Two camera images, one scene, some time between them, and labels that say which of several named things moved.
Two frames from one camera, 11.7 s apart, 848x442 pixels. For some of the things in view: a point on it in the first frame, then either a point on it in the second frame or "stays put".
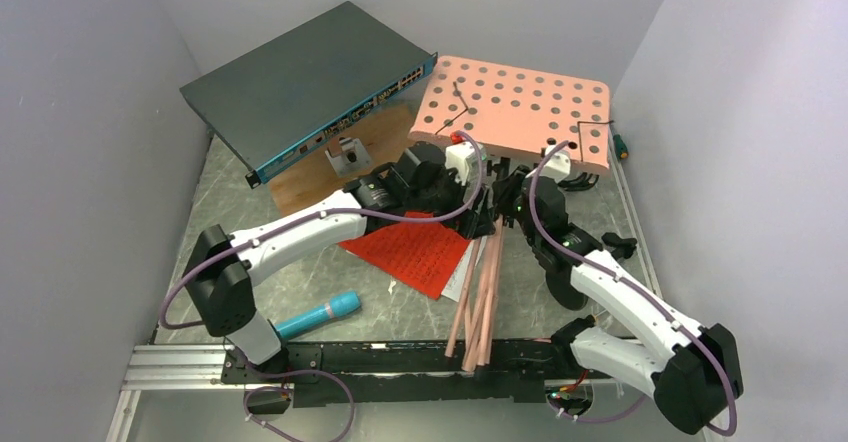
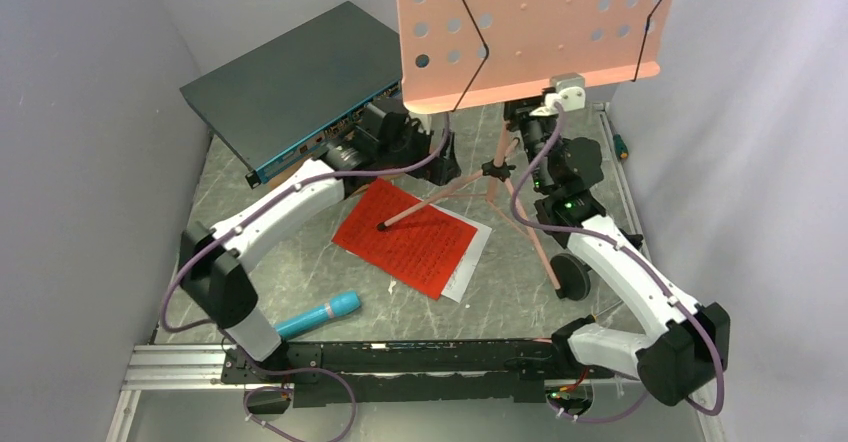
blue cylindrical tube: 341,305 stays put
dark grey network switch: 289,94 stays put
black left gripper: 476,224 → 442,169
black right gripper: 505,189 → 520,112
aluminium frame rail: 184,367 stays put
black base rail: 391,371 stays put
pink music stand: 511,104 → 472,32
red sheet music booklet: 422,255 stays put
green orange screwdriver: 620,146 stays put
